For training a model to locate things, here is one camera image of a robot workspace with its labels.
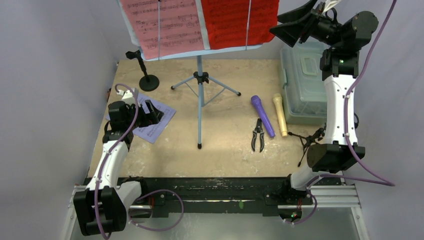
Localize red sheet music page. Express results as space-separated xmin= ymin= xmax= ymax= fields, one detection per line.
xmin=201 ymin=0 xmax=280 ymax=50

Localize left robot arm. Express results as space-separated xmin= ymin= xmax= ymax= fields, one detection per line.
xmin=73 ymin=99 xmax=164 ymax=236

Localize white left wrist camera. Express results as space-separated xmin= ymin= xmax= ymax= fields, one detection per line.
xmin=118 ymin=87 xmax=140 ymax=106

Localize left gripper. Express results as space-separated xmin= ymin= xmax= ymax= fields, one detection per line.
xmin=125 ymin=99 xmax=163 ymax=130

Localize black round base mic stand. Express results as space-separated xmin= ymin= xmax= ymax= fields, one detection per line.
xmin=125 ymin=50 xmax=160 ymax=92

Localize cream microphone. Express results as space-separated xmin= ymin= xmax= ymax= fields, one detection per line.
xmin=272 ymin=93 xmax=288 ymax=138

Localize purple sheet music page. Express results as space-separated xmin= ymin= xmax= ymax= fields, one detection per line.
xmin=102 ymin=93 xmax=176 ymax=144

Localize black pruning shears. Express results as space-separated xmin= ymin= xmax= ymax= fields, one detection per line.
xmin=251 ymin=118 xmax=265 ymax=153

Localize black shock mount tripod stand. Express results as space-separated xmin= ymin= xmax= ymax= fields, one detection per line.
xmin=288 ymin=123 xmax=327 ymax=168

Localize clear plastic storage box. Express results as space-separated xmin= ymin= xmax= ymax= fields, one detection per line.
xmin=278 ymin=41 xmax=327 ymax=126

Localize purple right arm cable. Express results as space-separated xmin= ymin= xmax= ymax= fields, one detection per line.
xmin=283 ymin=0 xmax=398 ymax=225

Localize pink sheet music page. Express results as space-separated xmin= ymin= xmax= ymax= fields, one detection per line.
xmin=119 ymin=0 xmax=205 ymax=60

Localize purple microphone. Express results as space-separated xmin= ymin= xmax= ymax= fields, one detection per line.
xmin=250 ymin=95 xmax=276 ymax=138

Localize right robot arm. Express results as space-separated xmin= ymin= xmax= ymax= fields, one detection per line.
xmin=270 ymin=0 xmax=379 ymax=204

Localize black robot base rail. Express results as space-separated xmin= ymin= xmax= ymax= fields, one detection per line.
xmin=130 ymin=177 xmax=313 ymax=218

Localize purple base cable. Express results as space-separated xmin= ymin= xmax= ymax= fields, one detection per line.
xmin=127 ymin=189 xmax=185 ymax=233

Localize light blue music stand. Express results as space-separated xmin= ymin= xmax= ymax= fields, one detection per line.
xmin=115 ymin=0 xmax=276 ymax=150

